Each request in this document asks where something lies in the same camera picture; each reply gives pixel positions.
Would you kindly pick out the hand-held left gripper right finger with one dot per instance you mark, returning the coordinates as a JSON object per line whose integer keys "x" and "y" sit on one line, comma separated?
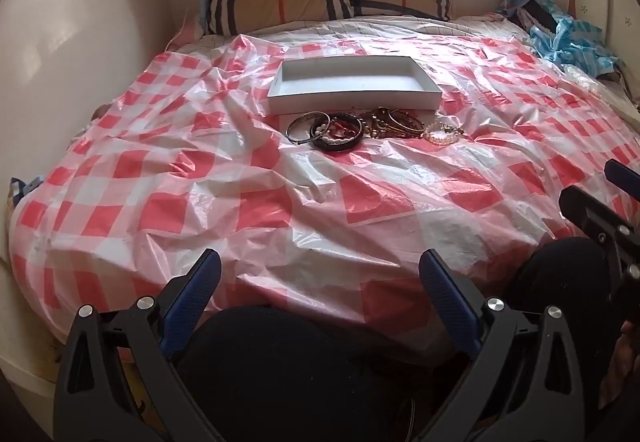
{"x": 450, "y": 307}

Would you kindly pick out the dark cloth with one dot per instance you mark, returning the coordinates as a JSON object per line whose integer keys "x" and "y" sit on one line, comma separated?
{"x": 542, "y": 14}

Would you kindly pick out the white cardboard box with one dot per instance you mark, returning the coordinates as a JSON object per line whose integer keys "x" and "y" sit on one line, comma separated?
{"x": 350, "y": 72}

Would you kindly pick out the person's black pants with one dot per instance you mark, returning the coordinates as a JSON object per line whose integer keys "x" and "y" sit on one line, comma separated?
{"x": 300, "y": 372}

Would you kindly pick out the pink cloth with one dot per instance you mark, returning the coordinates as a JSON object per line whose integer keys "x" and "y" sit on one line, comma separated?
{"x": 190, "y": 34}

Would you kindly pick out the person's right hand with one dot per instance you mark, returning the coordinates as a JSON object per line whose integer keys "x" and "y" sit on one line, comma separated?
{"x": 627, "y": 357}

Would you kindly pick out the blue striped cloth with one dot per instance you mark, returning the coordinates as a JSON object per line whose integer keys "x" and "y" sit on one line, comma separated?
{"x": 565, "y": 44}

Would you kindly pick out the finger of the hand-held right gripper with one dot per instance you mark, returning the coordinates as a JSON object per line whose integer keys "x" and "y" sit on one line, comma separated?
{"x": 622, "y": 177}
{"x": 590, "y": 217}

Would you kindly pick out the wide silver bangle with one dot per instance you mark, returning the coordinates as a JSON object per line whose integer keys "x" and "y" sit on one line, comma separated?
{"x": 291, "y": 126}

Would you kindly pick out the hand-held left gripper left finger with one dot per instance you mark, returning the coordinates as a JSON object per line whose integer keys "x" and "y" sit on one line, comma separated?
{"x": 195, "y": 302}

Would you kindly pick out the red white checkered plastic sheet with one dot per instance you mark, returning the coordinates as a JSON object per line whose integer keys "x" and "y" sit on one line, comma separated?
{"x": 200, "y": 202}

